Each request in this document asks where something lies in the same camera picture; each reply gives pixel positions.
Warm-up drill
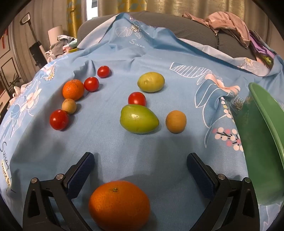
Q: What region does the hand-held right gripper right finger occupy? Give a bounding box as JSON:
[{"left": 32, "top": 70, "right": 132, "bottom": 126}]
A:
[{"left": 187, "top": 152, "right": 260, "bottom": 231}]

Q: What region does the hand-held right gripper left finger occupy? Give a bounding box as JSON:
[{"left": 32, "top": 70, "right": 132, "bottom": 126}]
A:
[{"left": 23, "top": 152, "right": 95, "bottom": 231}]

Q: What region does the large orange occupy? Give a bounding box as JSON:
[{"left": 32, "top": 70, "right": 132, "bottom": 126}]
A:
[{"left": 89, "top": 181, "right": 151, "bottom": 231}]

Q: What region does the large tan longan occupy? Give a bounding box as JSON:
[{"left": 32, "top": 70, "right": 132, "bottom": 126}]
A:
[{"left": 166, "top": 110, "right": 187, "bottom": 134}]

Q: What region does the red tomato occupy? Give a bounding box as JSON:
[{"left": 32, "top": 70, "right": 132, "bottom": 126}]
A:
[
  {"left": 49, "top": 109, "right": 69, "bottom": 131},
  {"left": 84, "top": 77, "right": 99, "bottom": 92},
  {"left": 128, "top": 92, "right": 147, "bottom": 107},
  {"left": 97, "top": 66, "right": 111, "bottom": 78}
]

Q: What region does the green plastic bowl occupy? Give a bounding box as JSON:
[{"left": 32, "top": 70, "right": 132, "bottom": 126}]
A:
[{"left": 235, "top": 83, "right": 284, "bottom": 206}]

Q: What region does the small tan longan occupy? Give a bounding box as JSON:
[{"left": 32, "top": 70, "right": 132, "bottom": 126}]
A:
[{"left": 62, "top": 99, "right": 77, "bottom": 115}]

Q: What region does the large green mango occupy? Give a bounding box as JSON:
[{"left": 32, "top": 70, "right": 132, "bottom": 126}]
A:
[{"left": 120, "top": 104, "right": 159, "bottom": 134}]

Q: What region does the small orange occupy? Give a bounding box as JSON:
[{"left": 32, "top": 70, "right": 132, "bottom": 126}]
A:
[{"left": 62, "top": 79, "right": 85, "bottom": 101}]

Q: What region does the yellow green jujube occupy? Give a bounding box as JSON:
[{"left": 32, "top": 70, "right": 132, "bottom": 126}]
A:
[{"left": 137, "top": 72, "right": 165, "bottom": 93}]

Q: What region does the green potted plant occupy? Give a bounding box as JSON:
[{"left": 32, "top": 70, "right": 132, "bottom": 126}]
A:
[{"left": 8, "top": 73, "right": 23, "bottom": 94}]

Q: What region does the blue floral blanket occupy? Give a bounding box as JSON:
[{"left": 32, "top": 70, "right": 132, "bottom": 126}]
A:
[{"left": 0, "top": 13, "right": 284, "bottom": 231}]

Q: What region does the grey and white clothes pile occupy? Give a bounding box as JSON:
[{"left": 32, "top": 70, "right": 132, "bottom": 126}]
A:
[{"left": 45, "top": 35, "right": 78, "bottom": 63}]

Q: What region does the black stick vacuum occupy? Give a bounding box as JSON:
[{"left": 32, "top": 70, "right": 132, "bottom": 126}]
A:
[{"left": 20, "top": 13, "right": 48, "bottom": 67}]

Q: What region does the white cylinder lampshade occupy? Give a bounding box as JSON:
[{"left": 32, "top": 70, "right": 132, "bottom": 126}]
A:
[{"left": 48, "top": 25, "right": 65, "bottom": 48}]

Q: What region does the pink clothes pile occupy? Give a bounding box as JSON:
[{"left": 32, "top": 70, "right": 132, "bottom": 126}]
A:
[{"left": 182, "top": 12, "right": 258, "bottom": 48}]

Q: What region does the yellow patterned curtain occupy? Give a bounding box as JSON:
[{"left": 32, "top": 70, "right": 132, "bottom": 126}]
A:
[{"left": 67, "top": 0, "right": 133, "bottom": 40}]

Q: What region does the red wall decoration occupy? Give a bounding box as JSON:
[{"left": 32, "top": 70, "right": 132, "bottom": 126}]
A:
[{"left": 0, "top": 30, "right": 10, "bottom": 49}]

